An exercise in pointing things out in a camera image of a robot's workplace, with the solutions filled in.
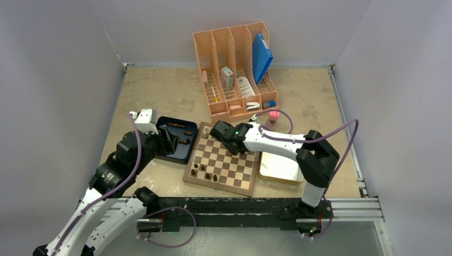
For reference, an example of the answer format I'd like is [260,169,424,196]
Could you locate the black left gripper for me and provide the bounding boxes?
[133,124,180,174]

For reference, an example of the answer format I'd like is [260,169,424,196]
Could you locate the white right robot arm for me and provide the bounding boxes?
[209,121,340,217]

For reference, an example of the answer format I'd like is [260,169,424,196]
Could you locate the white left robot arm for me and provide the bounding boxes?
[33,125,179,255]

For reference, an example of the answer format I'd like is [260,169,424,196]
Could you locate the dark chess pieces in tray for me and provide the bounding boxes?
[167,122,193,146]

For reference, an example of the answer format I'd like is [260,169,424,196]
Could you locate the light chess pieces row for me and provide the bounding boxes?
[201,127,209,139]

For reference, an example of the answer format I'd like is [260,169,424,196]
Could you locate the wooden chess board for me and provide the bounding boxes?
[183,122,261,197]

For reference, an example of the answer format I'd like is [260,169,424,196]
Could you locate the dark blue tin tray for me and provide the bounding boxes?
[156,116,198,164]

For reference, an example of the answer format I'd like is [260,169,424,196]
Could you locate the white stapler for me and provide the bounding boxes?
[245,102,261,112]

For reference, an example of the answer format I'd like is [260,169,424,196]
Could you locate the yellow pen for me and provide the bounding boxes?
[211,86,219,103]

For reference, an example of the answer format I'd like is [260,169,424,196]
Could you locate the pink cap bottle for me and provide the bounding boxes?
[266,111,280,131]

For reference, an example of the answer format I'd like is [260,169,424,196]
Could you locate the white labelled packet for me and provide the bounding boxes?
[237,76,255,98]

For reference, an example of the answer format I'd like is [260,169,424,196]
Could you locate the blue cap glue stick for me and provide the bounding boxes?
[262,101,276,110]

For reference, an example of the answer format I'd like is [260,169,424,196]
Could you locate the white red small box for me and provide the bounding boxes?
[220,66,233,91]

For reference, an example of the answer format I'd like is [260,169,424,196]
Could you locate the orange file organizer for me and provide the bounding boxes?
[192,22,279,123]

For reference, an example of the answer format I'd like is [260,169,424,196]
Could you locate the blue folder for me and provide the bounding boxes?
[252,33,273,84]

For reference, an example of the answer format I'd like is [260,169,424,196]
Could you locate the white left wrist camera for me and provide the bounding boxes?
[129,109,158,134]

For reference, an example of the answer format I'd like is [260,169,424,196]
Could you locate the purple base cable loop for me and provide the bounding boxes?
[136,206,197,248]

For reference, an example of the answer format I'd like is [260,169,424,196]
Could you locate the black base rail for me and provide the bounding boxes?
[138,197,334,235]

